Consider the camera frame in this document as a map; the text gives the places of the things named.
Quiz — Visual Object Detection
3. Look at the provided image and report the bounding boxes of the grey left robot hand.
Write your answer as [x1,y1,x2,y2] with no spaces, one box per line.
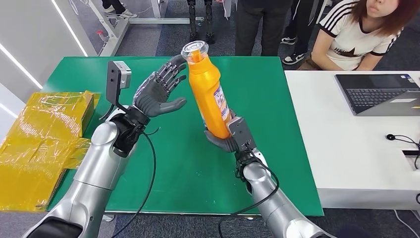
[133,55,188,118]

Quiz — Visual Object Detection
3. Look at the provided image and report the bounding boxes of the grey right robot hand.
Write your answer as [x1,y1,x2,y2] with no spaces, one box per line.
[203,110,240,154]

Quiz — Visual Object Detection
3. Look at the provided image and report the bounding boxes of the orange plastic bottle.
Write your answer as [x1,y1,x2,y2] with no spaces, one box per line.
[180,40,232,140]

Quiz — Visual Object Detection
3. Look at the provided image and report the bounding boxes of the standing humanoid robot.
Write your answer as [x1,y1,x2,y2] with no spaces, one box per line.
[186,0,217,45]

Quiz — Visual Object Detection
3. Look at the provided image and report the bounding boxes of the person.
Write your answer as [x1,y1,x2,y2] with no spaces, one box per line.
[234,0,294,57]
[298,0,411,71]
[280,0,329,65]
[101,0,139,19]

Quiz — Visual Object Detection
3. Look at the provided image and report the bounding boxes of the yellow taped cardboard box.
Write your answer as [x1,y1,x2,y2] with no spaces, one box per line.
[0,91,102,212]

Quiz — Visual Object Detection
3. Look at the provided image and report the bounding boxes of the dark grey laptop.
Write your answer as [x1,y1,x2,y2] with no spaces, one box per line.
[334,73,420,117]

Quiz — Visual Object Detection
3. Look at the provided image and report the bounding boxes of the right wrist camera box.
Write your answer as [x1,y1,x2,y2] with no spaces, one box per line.
[227,117,257,152]

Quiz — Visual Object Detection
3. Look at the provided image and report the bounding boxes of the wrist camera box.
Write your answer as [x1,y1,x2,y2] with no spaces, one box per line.
[105,60,132,114]
[227,117,257,152]

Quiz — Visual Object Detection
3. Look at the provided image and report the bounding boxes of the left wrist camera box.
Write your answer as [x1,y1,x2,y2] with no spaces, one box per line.
[105,60,132,114]

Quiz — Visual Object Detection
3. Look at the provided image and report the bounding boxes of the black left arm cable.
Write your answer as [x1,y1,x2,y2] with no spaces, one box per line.
[99,104,161,238]

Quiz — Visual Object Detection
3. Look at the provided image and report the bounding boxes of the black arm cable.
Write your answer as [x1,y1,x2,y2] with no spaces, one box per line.
[218,148,280,238]
[99,104,161,238]

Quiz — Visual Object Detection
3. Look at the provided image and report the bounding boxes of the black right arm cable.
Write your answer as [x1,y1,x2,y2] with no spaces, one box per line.
[218,148,280,238]

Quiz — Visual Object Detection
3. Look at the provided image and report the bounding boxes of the white metal frame table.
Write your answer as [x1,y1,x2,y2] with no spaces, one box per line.
[70,0,234,57]

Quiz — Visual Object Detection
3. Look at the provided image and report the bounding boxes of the black cable with round puck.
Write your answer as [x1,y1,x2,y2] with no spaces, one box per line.
[386,133,420,170]

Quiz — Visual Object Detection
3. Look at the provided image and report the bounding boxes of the white cable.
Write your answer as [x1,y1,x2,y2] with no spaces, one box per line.
[393,210,420,237]

